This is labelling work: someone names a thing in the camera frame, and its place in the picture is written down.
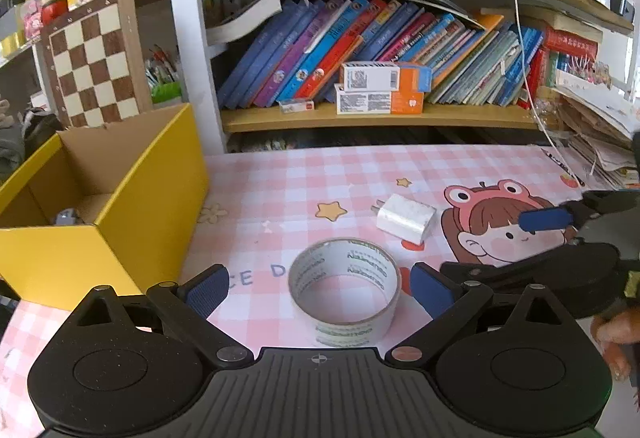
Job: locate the red apple ornament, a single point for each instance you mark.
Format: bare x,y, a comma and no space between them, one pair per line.
55,6

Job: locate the orange and white carton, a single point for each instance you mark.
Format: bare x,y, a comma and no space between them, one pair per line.
370,101
375,77

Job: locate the yellow cardboard box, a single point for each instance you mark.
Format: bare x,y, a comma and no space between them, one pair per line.
145,198

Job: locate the row of red books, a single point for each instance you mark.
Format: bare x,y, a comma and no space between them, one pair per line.
535,78

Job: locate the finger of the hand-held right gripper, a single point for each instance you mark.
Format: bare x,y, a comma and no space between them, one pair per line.
525,265
545,219

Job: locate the person's right hand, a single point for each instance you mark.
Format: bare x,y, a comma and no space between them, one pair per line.
612,335

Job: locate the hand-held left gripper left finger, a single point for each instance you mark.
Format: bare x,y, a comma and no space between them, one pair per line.
207,290

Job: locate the clear tape roll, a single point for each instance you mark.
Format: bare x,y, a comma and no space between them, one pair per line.
345,335

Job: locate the row of colourful books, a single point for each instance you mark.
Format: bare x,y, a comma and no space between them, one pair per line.
320,48

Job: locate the pile of papers and books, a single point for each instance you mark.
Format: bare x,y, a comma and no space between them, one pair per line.
600,128

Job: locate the wooden bookshelf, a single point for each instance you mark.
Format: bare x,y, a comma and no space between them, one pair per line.
380,118

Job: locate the green pen holder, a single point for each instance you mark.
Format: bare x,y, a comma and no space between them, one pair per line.
165,86

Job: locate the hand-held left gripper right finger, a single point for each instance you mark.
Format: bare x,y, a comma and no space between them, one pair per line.
430,290

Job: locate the thick red dictionary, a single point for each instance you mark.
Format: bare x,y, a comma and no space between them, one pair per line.
570,46

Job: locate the small white and red box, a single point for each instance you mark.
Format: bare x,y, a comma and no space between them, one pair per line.
296,106

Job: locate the wooden chessboard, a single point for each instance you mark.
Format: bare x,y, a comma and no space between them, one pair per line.
95,63

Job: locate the pink printed desk mat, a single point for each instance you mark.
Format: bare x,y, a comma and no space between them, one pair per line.
300,178

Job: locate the black pen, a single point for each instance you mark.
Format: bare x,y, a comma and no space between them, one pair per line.
565,166

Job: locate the white charger plug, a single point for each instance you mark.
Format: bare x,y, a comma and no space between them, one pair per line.
405,218

